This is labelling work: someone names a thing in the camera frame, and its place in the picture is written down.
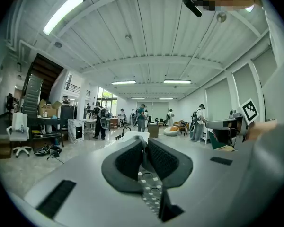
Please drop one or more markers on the wooden desk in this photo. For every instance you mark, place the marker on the wooden desk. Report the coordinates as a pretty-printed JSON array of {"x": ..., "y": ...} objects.
[{"x": 113, "y": 123}]

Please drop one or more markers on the white beanbag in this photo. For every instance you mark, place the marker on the white beanbag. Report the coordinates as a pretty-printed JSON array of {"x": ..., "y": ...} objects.
[{"x": 168, "y": 132}]

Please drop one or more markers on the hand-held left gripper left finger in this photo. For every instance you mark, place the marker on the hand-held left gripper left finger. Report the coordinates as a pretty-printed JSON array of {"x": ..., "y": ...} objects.
[{"x": 123, "y": 167}]

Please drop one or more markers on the black metal railing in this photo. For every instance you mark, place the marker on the black metal railing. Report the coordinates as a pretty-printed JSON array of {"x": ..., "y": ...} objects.
[{"x": 72, "y": 87}]

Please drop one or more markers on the brown wooden cabinet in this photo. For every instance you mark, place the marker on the brown wooden cabinet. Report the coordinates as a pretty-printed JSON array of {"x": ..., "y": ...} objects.
[{"x": 153, "y": 130}]

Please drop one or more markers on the white office chair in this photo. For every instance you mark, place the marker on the white office chair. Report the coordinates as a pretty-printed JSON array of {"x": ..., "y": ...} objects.
[{"x": 19, "y": 126}]

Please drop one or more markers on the person's right forearm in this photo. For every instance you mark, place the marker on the person's right forearm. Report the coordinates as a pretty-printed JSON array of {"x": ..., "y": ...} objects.
[{"x": 262, "y": 129}]

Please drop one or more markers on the white shelf unit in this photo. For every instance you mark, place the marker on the white shelf unit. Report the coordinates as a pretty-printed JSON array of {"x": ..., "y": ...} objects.
[{"x": 207, "y": 133}]

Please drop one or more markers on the white marble pattern cabinet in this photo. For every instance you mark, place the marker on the white marble pattern cabinet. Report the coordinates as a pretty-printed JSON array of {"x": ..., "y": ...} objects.
[{"x": 72, "y": 126}]

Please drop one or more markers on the white table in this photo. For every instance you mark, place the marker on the white table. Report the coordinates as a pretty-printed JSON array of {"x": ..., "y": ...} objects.
[{"x": 90, "y": 120}]

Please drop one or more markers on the dark green panel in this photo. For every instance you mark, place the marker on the dark green panel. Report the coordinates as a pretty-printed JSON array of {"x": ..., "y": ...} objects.
[{"x": 212, "y": 141}]

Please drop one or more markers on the ceiling tube light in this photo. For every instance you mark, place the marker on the ceiling tube light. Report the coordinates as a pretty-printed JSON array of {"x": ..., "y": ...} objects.
[
  {"x": 123, "y": 82},
  {"x": 177, "y": 81},
  {"x": 64, "y": 12}
]

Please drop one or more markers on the black bathtub faucet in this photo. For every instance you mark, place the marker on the black bathtub faucet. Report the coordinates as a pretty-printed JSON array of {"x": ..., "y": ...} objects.
[{"x": 123, "y": 130}]

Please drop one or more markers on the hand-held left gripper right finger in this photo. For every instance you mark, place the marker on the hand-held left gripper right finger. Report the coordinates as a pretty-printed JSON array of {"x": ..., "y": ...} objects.
[{"x": 170, "y": 164}]

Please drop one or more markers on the black head-worn camera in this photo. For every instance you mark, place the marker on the black head-worn camera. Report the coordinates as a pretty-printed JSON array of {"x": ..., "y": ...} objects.
[{"x": 191, "y": 6}]

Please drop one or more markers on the dark wooden staircase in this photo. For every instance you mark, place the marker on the dark wooden staircase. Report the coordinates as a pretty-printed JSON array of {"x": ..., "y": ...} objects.
[{"x": 47, "y": 70}]

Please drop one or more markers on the black desk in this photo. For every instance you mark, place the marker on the black desk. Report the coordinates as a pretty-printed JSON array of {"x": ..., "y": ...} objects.
[{"x": 45, "y": 121}]

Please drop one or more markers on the grey roller blind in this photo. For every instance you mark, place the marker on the grey roller blind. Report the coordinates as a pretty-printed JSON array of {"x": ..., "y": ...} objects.
[
  {"x": 265, "y": 67},
  {"x": 243, "y": 89},
  {"x": 219, "y": 103}
]

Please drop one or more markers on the black backpack rig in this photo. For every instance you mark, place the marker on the black backpack rig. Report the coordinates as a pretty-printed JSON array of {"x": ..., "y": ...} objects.
[{"x": 54, "y": 149}]

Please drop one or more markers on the grey marble floor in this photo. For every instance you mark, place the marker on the grey marble floor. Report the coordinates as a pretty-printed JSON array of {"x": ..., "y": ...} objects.
[{"x": 21, "y": 174}]

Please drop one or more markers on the open cardboard box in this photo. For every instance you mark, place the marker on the open cardboard box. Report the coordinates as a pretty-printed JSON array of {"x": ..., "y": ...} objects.
[{"x": 48, "y": 112}]

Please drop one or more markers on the orange cushion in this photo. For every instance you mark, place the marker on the orange cushion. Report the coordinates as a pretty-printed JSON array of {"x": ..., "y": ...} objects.
[{"x": 174, "y": 128}]

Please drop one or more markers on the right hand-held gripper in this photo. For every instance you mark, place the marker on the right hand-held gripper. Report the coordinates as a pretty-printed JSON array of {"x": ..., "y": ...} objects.
[{"x": 249, "y": 112}]

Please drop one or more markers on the round silver ceiling lamp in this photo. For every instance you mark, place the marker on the round silver ceiling lamp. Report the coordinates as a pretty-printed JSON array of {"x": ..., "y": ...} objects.
[{"x": 221, "y": 16}]

